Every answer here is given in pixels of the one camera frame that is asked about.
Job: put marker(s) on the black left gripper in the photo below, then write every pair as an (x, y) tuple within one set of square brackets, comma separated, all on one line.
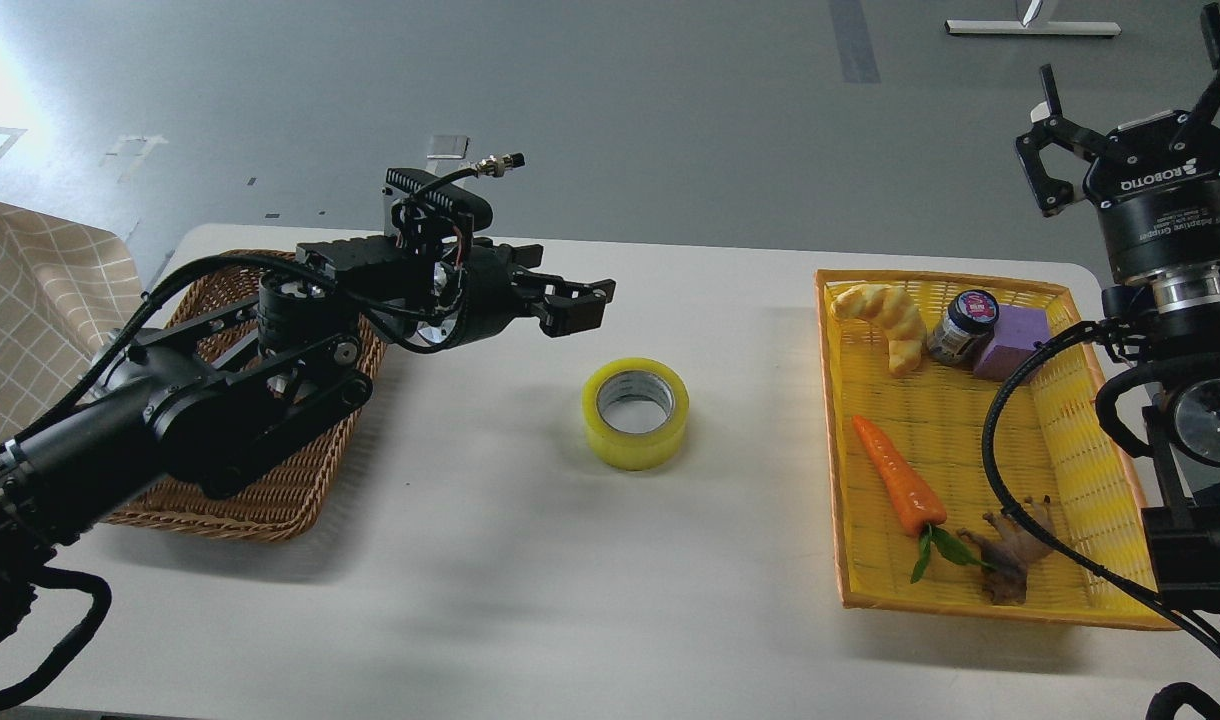
[(491, 302)]

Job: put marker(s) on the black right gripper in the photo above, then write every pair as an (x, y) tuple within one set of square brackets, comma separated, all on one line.
[(1155, 183)]

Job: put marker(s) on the yellow tape roll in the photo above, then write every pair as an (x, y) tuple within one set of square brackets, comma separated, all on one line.
[(635, 379)]

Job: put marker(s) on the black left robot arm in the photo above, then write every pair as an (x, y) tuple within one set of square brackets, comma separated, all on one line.
[(235, 362)]

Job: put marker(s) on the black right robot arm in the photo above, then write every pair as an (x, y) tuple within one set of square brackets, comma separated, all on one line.
[(1166, 403)]

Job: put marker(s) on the white metal stand base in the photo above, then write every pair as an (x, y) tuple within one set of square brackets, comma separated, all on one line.
[(1032, 21)]

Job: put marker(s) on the purple foam block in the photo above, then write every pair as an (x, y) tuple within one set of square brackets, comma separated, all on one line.
[(1015, 338)]

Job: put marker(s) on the small dark jar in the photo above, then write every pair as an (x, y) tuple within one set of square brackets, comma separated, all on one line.
[(968, 322)]

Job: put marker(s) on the yellow toy croissant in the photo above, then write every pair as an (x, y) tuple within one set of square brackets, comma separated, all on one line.
[(893, 311)]

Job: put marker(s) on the yellow plastic basket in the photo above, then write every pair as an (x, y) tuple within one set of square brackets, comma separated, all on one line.
[(1049, 445)]

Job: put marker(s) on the orange toy carrot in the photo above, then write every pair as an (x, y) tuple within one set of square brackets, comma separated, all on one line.
[(917, 507)]

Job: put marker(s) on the beige checkered cloth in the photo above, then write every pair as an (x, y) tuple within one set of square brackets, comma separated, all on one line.
[(63, 287)]

